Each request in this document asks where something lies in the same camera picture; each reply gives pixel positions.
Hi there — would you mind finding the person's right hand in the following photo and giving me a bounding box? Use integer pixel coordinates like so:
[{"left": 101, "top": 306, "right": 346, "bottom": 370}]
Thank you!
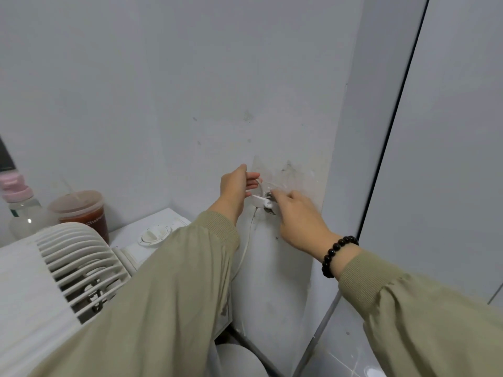
[{"left": 271, "top": 189, "right": 340, "bottom": 260}]

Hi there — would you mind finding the person's left hand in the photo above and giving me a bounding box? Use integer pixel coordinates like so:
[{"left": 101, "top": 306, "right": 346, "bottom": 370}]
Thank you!
[{"left": 220, "top": 163, "right": 263, "bottom": 220}]

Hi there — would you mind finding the white power cable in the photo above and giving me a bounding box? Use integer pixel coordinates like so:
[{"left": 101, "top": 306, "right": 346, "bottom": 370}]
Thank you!
[{"left": 229, "top": 172, "right": 282, "bottom": 283}]

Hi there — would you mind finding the white nightstand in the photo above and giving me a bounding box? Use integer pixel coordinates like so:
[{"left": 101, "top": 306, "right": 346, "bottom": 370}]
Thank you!
[{"left": 108, "top": 208, "right": 233, "bottom": 334}]

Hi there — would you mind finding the white fan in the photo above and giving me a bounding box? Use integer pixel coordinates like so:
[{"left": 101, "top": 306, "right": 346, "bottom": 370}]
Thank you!
[{"left": 0, "top": 208, "right": 270, "bottom": 377}]

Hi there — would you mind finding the person's right forearm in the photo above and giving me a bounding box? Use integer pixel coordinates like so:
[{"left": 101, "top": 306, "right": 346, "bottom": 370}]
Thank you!
[{"left": 337, "top": 247, "right": 503, "bottom": 377}]

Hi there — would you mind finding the person's left forearm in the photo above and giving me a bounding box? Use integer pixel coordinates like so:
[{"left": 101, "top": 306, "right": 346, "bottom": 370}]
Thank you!
[{"left": 27, "top": 202, "right": 243, "bottom": 377}]

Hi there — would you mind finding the cup of brown drink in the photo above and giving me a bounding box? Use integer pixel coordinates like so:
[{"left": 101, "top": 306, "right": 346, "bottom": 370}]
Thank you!
[{"left": 48, "top": 179, "right": 110, "bottom": 245}]

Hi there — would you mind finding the white wardrobe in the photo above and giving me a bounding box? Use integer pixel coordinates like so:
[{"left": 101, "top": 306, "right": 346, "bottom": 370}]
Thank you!
[{"left": 355, "top": 0, "right": 503, "bottom": 307}]

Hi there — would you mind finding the clear bottle with pink cap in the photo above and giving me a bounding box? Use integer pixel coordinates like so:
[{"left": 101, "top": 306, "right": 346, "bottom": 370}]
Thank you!
[{"left": 0, "top": 172, "right": 58, "bottom": 242}]

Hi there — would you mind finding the white wall hook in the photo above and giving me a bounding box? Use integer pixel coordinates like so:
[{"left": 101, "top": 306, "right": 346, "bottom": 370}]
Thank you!
[{"left": 251, "top": 188, "right": 283, "bottom": 215}]

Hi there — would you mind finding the black bead bracelet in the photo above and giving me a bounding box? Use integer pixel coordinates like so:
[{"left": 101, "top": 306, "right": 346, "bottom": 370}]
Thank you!
[{"left": 321, "top": 236, "right": 359, "bottom": 279}]

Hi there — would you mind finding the dark wall socket panel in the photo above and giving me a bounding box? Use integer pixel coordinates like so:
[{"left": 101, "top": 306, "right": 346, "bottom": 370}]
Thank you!
[{"left": 0, "top": 135, "right": 16, "bottom": 175}]

